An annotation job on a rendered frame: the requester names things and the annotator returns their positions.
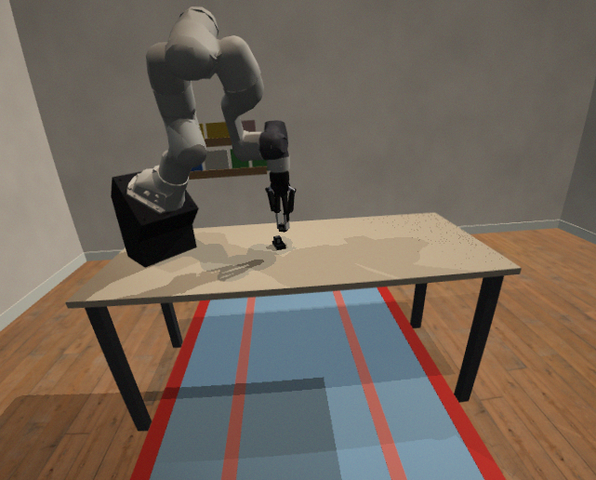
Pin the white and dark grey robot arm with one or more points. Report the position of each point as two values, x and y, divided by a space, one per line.
191 53

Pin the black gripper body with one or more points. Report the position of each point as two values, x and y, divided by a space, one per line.
280 180

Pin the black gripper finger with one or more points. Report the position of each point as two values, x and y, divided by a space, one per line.
288 204
275 203

